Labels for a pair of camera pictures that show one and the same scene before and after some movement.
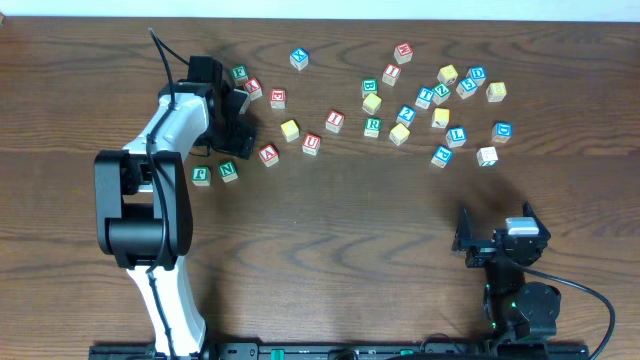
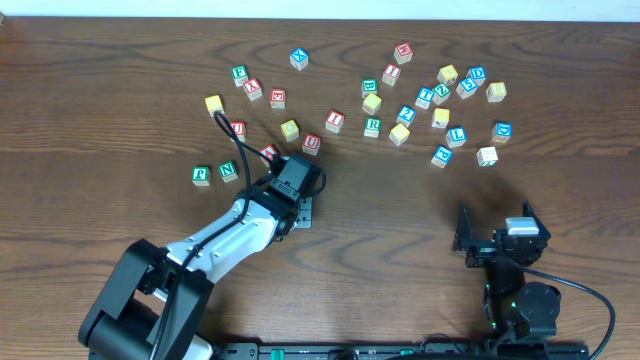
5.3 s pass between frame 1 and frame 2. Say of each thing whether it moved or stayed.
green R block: stayed
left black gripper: moved
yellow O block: stayed
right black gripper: stayed
